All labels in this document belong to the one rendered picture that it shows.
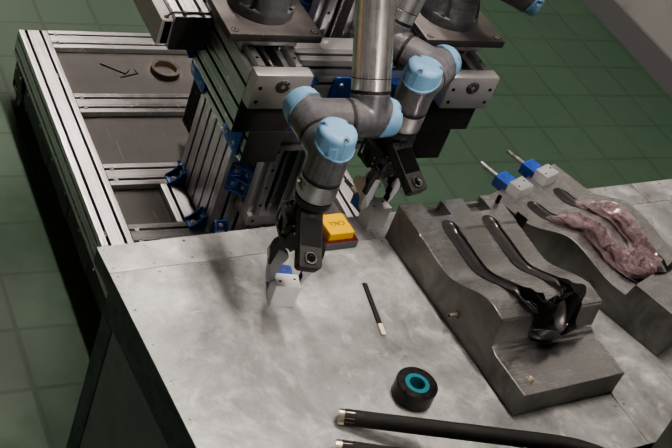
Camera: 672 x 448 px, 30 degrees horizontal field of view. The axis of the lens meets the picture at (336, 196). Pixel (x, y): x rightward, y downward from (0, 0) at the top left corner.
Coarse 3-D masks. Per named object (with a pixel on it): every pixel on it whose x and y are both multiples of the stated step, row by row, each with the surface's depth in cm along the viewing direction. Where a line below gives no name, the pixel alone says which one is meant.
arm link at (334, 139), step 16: (320, 128) 215; (336, 128) 216; (352, 128) 217; (304, 144) 220; (320, 144) 215; (336, 144) 214; (352, 144) 215; (320, 160) 216; (336, 160) 216; (304, 176) 220; (320, 176) 218; (336, 176) 218
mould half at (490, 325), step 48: (432, 240) 252; (480, 240) 257; (528, 240) 263; (432, 288) 250; (480, 288) 240; (480, 336) 239; (528, 336) 243; (576, 336) 247; (528, 384) 232; (576, 384) 237
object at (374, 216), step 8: (352, 184) 268; (352, 200) 265; (376, 200) 262; (384, 200) 263; (368, 208) 261; (376, 208) 260; (384, 208) 261; (360, 216) 263; (368, 216) 261; (376, 216) 261; (384, 216) 263; (368, 224) 262; (376, 224) 263; (384, 224) 265
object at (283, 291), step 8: (280, 272) 238; (288, 272) 238; (280, 280) 234; (288, 280) 235; (296, 280) 235; (272, 288) 234; (280, 288) 233; (288, 288) 233; (296, 288) 234; (272, 296) 234; (280, 296) 234; (288, 296) 235; (296, 296) 235; (272, 304) 235; (280, 304) 236; (288, 304) 236
